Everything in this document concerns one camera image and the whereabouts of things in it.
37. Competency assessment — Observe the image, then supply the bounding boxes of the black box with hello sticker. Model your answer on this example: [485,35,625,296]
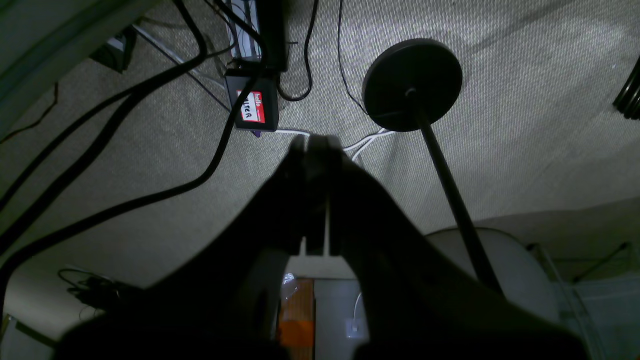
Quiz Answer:
[224,68,279,137]

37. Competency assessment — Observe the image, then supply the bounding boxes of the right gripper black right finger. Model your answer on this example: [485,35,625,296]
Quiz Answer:
[307,135,589,360]

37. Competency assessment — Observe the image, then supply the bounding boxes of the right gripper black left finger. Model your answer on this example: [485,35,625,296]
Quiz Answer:
[55,136,305,360]

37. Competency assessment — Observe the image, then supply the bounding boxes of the black round-base lamp stand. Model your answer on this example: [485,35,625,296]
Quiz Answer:
[361,38,503,294]

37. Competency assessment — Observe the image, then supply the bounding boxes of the thick black floor cable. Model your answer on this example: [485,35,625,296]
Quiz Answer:
[0,0,266,311]

